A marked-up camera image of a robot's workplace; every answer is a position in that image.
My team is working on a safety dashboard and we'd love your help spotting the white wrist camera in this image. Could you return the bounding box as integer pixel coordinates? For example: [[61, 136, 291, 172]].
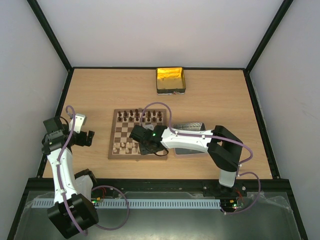
[[144, 124, 155, 131], [73, 113, 87, 134]]

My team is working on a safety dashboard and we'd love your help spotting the wooden chess board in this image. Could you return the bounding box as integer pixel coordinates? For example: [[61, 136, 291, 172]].
[[108, 108, 168, 161]]

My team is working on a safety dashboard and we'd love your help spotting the gold tin box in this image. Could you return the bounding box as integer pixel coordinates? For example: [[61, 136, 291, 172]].
[[156, 67, 186, 95]]

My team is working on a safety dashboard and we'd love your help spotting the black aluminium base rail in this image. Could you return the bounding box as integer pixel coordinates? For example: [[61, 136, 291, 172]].
[[26, 177, 291, 198]]

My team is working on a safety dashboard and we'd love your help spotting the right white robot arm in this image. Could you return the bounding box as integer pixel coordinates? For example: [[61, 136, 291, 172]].
[[129, 125, 244, 196]]

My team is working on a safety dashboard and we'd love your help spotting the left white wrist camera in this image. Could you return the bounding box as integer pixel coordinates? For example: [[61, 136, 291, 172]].
[[73, 113, 87, 134]]

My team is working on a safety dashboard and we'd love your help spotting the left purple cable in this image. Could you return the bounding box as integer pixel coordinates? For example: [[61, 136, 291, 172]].
[[56, 105, 130, 236]]

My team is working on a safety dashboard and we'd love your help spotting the white slotted cable duct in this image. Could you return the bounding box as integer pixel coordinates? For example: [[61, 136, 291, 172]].
[[32, 198, 222, 209]]

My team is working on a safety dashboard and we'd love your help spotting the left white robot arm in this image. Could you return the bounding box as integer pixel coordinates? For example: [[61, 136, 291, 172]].
[[41, 113, 99, 239]]

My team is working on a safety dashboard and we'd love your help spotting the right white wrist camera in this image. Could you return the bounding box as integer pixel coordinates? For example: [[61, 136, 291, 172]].
[[144, 124, 155, 131]]

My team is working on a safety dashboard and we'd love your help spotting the silver metal tray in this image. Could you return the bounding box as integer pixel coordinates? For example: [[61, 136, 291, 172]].
[[172, 122, 206, 157]]

